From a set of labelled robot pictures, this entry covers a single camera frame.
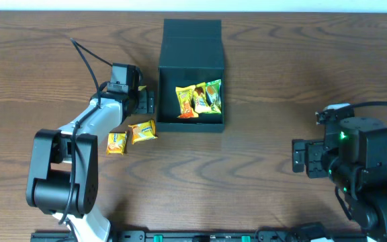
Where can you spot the yellow cheddar sandwich snack packet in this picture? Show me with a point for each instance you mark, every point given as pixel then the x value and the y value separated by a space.
pixel 116 143

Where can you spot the yellow chocolate cake snack packet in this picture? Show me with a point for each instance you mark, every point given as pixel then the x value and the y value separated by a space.
pixel 200 100

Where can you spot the green pandan cake snack packet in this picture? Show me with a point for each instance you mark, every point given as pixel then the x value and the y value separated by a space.
pixel 213 93

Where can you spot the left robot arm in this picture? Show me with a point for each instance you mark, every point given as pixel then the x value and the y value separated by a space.
pixel 63 175

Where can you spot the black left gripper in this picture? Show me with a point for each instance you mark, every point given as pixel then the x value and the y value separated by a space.
pixel 147 103

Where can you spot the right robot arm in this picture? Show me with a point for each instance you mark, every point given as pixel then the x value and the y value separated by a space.
pixel 353 155

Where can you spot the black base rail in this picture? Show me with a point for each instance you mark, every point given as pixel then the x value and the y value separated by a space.
pixel 304 233

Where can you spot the dark green open box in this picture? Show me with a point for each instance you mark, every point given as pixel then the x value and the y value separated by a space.
pixel 192 52

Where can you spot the yellow chocolate wafer snack packet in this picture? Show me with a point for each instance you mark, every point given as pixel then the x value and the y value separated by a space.
pixel 141 88

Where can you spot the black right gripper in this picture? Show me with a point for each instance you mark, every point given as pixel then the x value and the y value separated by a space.
pixel 314 148

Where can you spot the orange cracker snack packet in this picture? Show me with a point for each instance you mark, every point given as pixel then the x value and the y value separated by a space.
pixel 143 131

